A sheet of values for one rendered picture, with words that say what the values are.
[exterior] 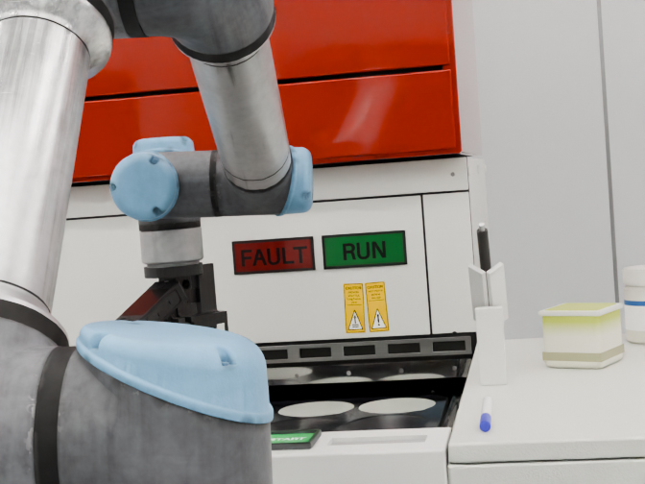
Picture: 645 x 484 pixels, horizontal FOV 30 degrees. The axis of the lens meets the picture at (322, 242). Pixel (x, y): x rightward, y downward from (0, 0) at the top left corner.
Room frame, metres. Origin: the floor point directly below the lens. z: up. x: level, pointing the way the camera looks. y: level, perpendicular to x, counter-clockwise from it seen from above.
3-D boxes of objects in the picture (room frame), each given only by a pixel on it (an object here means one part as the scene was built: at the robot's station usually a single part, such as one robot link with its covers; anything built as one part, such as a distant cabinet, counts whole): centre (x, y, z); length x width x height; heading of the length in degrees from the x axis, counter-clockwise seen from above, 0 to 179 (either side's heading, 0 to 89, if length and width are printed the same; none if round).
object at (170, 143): (1.45, 0.18, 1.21); 0.09 x 0.08 x 0.11; 176
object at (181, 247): (1.46, 0.18, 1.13); 0.08 x 0.08 x 0.05
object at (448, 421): (1.45, -0.13, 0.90); 0.37 x 0.01 x 0.01; 170
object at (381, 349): (1.69, 0.02, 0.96); 0.44 x 0.01 x 0.02; 80
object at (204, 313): (1.46, 0.18, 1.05); 0.09 x 0.08 x 0.12; 140
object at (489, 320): (1.33, -0.18, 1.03); 0.06 x 0.04 x 0.13; 170
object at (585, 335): (1.40, -0.29, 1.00); 0.07 x 0.07 x 0.07; 55
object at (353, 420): (1.48, 0.04, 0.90); 0.34 x 0.34 x 0.01; 80
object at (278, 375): (1.69, 0.02, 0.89); 0.44 x 0.02 x 0.10; 80
